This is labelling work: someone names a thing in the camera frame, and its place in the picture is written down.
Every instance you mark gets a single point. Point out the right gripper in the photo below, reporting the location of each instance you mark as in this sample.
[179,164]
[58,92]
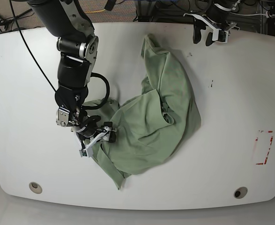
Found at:
[84,126]

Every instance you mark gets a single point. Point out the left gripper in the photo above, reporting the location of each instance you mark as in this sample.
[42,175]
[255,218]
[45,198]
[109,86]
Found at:
[217,21]

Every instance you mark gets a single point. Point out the green T-shirt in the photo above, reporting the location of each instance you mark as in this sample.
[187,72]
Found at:
[150,126]

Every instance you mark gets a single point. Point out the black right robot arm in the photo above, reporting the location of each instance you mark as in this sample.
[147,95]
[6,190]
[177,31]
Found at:
[77,44]

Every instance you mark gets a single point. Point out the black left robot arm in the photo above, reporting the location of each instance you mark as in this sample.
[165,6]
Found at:
[218,7]

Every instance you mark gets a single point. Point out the red tape rectangle marking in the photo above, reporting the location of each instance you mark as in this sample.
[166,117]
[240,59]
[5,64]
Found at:
[262,146]

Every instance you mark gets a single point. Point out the black tripod legs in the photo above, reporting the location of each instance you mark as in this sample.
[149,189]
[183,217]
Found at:
[7,23]

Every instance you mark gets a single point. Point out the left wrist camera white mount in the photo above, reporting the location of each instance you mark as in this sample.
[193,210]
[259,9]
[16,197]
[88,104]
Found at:
[220,31]

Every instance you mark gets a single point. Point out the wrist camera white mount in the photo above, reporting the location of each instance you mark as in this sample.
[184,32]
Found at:
[220,31]
[92,143]

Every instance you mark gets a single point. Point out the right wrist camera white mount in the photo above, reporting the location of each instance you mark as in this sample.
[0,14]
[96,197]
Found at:
[92,143]

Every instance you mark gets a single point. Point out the left table cable grommet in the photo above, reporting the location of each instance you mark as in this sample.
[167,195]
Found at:
[35,188]

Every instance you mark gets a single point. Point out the table cable grommet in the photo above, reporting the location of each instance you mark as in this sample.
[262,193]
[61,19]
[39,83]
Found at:
[35,188]
[240,193]

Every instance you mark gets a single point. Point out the right table cable grommet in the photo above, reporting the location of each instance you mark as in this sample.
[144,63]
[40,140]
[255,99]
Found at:
[240,193]

